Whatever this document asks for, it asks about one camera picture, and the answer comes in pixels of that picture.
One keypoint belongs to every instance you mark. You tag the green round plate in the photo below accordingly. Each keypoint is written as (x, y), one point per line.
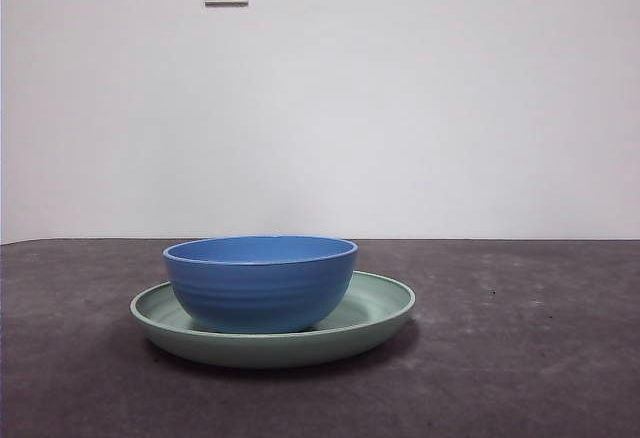
(275, 350)

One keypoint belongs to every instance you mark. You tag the blue ribbed bowl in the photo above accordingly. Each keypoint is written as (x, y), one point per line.
(260, 288)

